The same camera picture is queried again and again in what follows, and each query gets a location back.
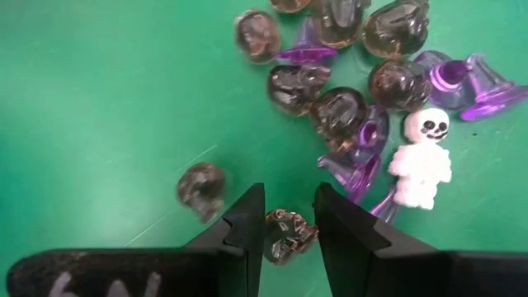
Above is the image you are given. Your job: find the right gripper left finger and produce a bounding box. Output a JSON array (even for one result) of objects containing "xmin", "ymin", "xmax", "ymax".
[{"xmin": 6, "ymin": 182, "xmax": 266, "ymax": 297}]

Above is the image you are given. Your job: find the translucent purple witch hat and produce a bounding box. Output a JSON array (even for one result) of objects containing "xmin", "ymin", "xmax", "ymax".
[
  {"xmin": 350, "ymin": 105, "xmax": 391, "ymax": 164},
  {"xmin": 460, "ymin": 52, "xmax": 528, "ymax": 123},
  {"xmin": 276, "ymin": 16, "xmax": 337, "ymax": 65},
  {"xmin": 369, "ymin": 185, "xmax": 401, "ymax": 224},
  {"xmin": 317, "ymin": 153, "xmax": 383, "ymax": 205},
  {"xmin": 414, "ymin": 49, "xmax": 471, "ymax": 111}
]

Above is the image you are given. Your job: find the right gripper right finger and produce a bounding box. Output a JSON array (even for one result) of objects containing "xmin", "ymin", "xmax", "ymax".
[{"xmin": 313, "ymin": 182, "xmax": 528, "ymax": 297}]

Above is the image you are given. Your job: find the white skeleton figure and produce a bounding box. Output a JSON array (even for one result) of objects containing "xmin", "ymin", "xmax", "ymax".
[{"xmin": 387, "ymin": 107, "xmax": 454, "ymax": 210}]

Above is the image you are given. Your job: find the green table mat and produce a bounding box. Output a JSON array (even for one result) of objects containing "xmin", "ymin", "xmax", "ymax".
[{"xmin": 0, "ymin": 0, "xmax": 528, "ymax": 297}]

